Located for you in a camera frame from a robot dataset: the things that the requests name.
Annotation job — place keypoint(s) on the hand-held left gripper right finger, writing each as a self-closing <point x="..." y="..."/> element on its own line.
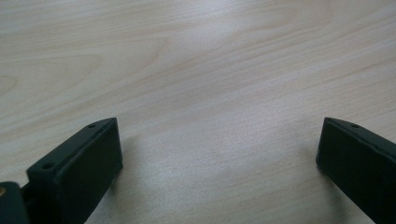
<point x="358" y="165"/>

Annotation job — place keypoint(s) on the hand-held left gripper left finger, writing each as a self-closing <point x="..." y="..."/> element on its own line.
<point x="81" y="168"/>

